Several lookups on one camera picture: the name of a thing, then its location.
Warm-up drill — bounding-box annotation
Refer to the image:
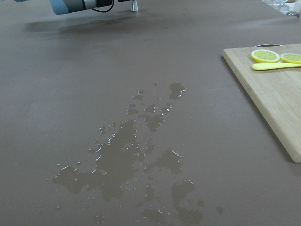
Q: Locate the steel jigger measuring cup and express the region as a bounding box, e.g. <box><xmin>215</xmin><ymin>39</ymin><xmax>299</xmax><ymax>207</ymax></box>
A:
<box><xmin>131</xmin><ymin>0</ymin><xmax>139</xmax><ymax>12</ymax></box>

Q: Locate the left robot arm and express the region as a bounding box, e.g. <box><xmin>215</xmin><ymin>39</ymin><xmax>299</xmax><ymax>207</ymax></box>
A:
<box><xmin>50</xmin><ymin>0</ymin><xmax>114</xmax><ymax>15</ymax></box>

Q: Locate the yellow plastic knife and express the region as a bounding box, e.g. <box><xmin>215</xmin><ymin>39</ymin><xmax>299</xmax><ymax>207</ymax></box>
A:
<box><xmin>252</xmin><ymin>63</ymin><xmax>301</xmax><ymax>71</ymax></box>

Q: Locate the wooden cutting board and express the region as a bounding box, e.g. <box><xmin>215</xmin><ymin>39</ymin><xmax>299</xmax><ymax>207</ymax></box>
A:
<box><xmin>222</xmin><ymin>47</ymin><xmax>301</xmax><ymax>163</ymax></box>

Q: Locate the middle lemon slice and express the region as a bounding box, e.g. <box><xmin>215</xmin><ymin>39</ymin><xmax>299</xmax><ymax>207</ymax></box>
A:
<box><xmin>280</xmin><ymin>53</ymin><xmax>301</xmax><ymax>64</ymax></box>

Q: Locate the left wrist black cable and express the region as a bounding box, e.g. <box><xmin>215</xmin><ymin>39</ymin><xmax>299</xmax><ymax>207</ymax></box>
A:
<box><xmin>92</xmin><ymin>3</ymin><xmax>115</xmax><ymax>13</ymax></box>

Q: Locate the lemon slice near handle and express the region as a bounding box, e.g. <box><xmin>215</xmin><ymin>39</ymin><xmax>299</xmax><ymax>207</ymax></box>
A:
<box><xmin>251</xmin><ymin>49</ymin><xmax>280</xmax><ymax>63</ymax></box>

